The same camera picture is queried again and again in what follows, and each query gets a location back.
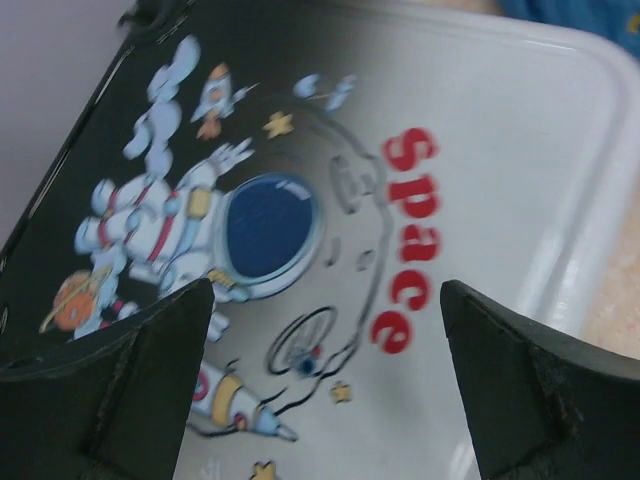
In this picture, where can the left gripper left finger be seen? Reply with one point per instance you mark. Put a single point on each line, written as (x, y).
(112, 404)

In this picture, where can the black suitcase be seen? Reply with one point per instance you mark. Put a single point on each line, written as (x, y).
(326, 166)

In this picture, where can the light blue Pikachu shirt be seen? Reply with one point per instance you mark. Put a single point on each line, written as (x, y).
(615, 20)

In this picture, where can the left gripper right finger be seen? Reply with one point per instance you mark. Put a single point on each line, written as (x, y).
(540, 404)

